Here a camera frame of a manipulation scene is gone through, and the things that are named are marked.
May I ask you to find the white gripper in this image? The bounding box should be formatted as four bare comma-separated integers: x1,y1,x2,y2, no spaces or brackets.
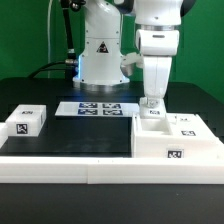
136,29,179,109

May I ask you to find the white cabinet door panel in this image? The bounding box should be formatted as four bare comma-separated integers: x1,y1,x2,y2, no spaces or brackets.
139,97,166,119
166,113,213,139

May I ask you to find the white cabinet body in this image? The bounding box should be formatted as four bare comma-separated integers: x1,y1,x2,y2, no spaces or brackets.
131,114,224,159

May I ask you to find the small white block with tag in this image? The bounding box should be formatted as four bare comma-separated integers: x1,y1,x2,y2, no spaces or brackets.
6,104,46,137

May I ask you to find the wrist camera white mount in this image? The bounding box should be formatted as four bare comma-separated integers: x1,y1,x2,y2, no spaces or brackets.
120,52,143,78

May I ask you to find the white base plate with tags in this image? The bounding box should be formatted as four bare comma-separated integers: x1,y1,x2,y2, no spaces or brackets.
55,102,139,117

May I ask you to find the black cable at base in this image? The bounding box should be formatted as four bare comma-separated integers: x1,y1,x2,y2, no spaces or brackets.
27,60,80,80

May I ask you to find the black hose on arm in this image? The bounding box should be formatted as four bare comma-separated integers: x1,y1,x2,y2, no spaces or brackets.
59,0,86,64

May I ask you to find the white thin cable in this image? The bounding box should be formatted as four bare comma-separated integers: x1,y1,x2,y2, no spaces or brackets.
46,0,54,79

